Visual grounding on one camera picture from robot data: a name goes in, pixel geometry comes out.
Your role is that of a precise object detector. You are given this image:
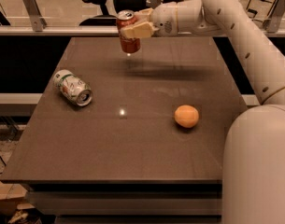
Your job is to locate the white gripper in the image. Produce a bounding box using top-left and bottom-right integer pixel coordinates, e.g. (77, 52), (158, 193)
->
(120, 2), (178, 39)

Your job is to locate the left metal rail bracket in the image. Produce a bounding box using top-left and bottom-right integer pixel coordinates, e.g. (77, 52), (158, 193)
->
(22, 0), (47, 32)

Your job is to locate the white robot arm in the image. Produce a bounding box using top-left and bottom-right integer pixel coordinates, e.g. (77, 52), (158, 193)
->
(121, 0), (285, 224)

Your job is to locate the cardboard box on floor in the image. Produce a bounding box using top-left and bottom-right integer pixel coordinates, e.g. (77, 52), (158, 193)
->
(0, 181), (34, 224)

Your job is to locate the wooden stool frame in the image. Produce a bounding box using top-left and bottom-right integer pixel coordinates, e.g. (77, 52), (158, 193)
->
(246, 0), (277, 24)

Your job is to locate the grey drawer cabinet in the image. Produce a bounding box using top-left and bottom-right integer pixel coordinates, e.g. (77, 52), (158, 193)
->
(26, 183), (222, 224)

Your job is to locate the right metal rail bracket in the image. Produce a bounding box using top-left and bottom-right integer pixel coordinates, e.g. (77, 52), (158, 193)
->
(264, 0), (285, 33)

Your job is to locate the orange fruit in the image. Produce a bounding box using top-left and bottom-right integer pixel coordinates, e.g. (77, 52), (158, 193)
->
(174, 105), (199, 128)

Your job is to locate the white green soda can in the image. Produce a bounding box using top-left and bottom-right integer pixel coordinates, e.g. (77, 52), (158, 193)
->
(53, 69), (92, 106)

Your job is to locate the red coke can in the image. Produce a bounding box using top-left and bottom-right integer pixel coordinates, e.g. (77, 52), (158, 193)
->
(116, 9), (140, 54)

